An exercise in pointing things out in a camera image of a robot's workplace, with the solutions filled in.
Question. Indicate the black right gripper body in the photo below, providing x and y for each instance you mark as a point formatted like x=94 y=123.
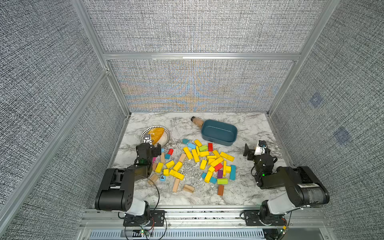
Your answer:
x=256 y=160

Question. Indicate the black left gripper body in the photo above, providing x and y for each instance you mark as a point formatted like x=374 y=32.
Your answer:
x=153 y=153

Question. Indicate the teal plastic bin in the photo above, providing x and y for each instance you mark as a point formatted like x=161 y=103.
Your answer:
x=219 y=132

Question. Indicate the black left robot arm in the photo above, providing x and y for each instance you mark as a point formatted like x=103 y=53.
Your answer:
x=116 y=191

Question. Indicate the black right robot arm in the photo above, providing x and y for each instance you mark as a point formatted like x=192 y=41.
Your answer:
x=302 y=187

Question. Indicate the orange sesame bread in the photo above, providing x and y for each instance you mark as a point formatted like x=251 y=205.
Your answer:
x=156 y=134

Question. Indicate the patterned white plate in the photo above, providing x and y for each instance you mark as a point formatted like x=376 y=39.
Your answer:
x=164 y=139

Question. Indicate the natural wood block left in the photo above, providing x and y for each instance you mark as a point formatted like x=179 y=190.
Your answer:
x=152 y=179

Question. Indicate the teal long block right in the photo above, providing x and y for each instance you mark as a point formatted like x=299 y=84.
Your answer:
x=233 y=172

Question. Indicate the yellow block right end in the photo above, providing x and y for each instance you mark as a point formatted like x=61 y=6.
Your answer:
x=227 y=157

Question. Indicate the natural wood block centre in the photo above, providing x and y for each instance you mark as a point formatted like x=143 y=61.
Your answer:
x=182 y=158

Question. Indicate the long yellow block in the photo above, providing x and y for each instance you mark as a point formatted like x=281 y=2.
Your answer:
x=188 y=153
x=195 y=155

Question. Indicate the natural wood block front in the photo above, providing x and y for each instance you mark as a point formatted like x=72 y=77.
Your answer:
x=176 y=185

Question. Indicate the light blue flat block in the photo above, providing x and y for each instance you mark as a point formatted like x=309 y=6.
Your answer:
x=192 y=146

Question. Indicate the red block lower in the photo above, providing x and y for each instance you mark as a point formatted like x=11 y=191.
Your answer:
x=218 y=167

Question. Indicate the lime green block front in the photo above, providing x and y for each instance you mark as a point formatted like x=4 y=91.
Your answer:
x=222 y=181

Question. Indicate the orange brown block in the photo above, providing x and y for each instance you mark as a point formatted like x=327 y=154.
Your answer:
x=221 y=190

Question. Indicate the yellow block upper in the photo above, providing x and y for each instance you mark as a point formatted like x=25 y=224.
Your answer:
x=198 y=143

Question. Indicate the red long block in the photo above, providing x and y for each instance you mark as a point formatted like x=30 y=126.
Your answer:
x=210 y=147

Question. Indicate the natural wood arch block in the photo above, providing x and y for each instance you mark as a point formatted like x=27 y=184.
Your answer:
x=189 y=188

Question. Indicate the yellow block front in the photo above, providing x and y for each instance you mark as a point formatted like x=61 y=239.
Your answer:
x=208 y=177

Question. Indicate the spice jar with black cap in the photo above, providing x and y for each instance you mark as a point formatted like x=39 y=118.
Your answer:
x=197 y=121

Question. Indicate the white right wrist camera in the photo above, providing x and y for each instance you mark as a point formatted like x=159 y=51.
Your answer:
x=261 y=148

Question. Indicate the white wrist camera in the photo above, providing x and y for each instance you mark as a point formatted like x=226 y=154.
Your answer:
x=147 y=138
x=261 y=148

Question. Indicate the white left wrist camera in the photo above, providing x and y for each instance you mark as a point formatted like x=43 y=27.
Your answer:
x=147 y=138

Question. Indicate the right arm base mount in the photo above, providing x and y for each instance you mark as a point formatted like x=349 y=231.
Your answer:
x=255 y=218

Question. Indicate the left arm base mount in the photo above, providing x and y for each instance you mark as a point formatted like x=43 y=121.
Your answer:
x=149 y=219

